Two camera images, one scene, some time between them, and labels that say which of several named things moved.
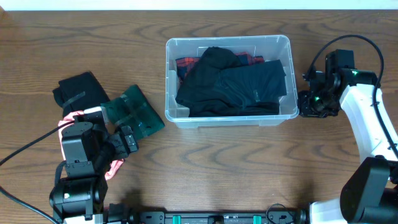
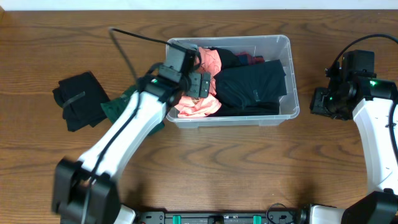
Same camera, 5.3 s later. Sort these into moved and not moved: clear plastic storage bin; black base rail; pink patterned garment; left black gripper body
Moved: pink patterned garment; left black gripper body
Not moved: clear plastic storage bin; black base rail
